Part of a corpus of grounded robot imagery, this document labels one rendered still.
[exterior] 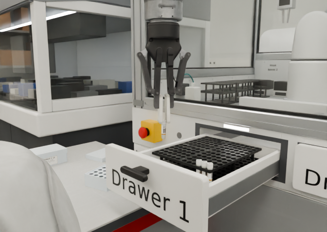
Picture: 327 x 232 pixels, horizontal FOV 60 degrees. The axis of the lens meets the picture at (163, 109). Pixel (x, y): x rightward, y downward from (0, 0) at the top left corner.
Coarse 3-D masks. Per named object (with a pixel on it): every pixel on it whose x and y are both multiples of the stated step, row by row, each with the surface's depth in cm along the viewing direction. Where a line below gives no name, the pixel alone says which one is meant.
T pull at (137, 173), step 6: (120, 168) 57; (126, 168) 56; (132, 168) 56; (138, 168) 56; (144, 168) 56; (126, 174) 56; (132, 174) 54; (138, 174) 53; (144, 174) 53; (144, 180) 52
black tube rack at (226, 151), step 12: (180, 144) 77; (192, 144) 76; (204, 144) 77; (216, 144) 76; (228, 144) 77; (240, 144) 76; (180, 156) 67; (192, 156) 67; (204, 156) 67; (216, 156) 67; (228, 156) 67; (240, 156) 67; (252, 156) 73; (192, 168) 67; (216, 168) 59; (228, 168) 67
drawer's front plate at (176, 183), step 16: (112, 144) 66; (112, 160) 65; (128, 160) 61; (144, 160) 57; (160, 160) 56; (128, 176) 61; (160, 176) 54; (176, 176) 51; (192, 176) 48; (128, 192) 62; (160, 192) 54; (176, 192) 51; (192, 192) 48; (208, 192) 48; (144, 208) 59; (160, 208) 55; (176, 208) 52; (192, 208) 49; (176, 224) 52; (192, 224) 49
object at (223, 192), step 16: (176, 144) 80; (256, 144) 78; (256, 160) 66; (272, 160) 69; (224, 176) 56; (240, 176) 59; (256, 176) 64; (272, 176) 70; (224, 192) 55; (240, 192) 59; (208, 208) 51
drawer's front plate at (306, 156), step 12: (300, 144) 66; (300, 156) 66; (312, 156) 64; (324, 156) 62; (300, 168) 66; (312, 168) 65; (324, 168) 63; (300, 180) 67; (312, 180) 65; (324, 180) 63; (312, 192) 65; (324, 192) 63
